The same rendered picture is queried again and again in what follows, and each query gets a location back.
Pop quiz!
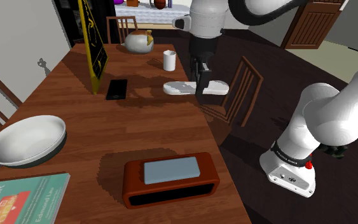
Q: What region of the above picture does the teal book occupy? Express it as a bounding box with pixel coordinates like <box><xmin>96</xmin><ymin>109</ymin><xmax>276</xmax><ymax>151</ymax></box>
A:
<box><xmin>0</xmin><ymin>172</ymin><xmax>71</xmax><ymax>224</ymax></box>

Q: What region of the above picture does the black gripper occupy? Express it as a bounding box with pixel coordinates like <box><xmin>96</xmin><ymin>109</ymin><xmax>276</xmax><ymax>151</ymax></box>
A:
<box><xmin>188</xmin><ymin>36</ymin><xmax>219</xmax><ymax>95</ymax></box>

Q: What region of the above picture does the brown wooden door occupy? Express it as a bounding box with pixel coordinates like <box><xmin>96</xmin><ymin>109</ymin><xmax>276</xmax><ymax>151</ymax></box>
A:
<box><xmin>280</xmin><ymin>0</ymin><xmax>347</xmax><ymax>51</ymax></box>

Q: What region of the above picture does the white cup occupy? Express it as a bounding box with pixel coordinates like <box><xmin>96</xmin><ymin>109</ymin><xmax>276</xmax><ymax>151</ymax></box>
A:
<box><xmin>162</xmin><ymin>50</ymin><xmax>177</xmax><ymax>72</ymax></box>

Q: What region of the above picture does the white bowl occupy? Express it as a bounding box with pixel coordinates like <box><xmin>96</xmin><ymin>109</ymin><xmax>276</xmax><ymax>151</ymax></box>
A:
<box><xmin>0</xmin><ymin>115</ymin><xmax>67</xmax><ymax>169</ymax></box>

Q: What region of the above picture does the table with white cloth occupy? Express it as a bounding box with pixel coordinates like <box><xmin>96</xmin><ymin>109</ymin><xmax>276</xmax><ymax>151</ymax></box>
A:
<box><xmin>114</xmin><ymin>0</ymin><xmax>193</xmax><ymax>25</ymax></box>

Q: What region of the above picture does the white remote control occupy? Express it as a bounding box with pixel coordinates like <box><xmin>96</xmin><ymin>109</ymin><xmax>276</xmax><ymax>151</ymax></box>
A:
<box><xmin>162</xmin><ymin>80</ymin><xmax>230</xmax><ymax>96</ymax></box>

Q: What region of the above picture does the white and brown teapot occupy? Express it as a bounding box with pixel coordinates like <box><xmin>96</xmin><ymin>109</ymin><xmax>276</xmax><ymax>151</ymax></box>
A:
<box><xmin>123</xmin><ymin>29</ymin><xmax>155</xmax><ymax>55</ymax></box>

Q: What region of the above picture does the black phone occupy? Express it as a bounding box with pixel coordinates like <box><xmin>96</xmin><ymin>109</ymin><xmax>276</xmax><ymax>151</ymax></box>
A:
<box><xmin>105</xmin><ymin>79</ymin><xmax>128</xmax><ymax>101</ymax></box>

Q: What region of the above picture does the wooden dining table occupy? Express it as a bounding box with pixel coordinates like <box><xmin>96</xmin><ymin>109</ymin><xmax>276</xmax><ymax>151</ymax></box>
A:
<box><xmin>0</xmin><ymin>43</ymin><xmax>252</xmax><ymax>224</ymax></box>

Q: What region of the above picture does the brown box with grey top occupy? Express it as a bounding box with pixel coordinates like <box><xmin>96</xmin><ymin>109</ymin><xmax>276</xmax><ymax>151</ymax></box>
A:
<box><xmin>121</xmin><ymin>151</ymin><xmax>221</xmax><ymax>209</ymax></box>

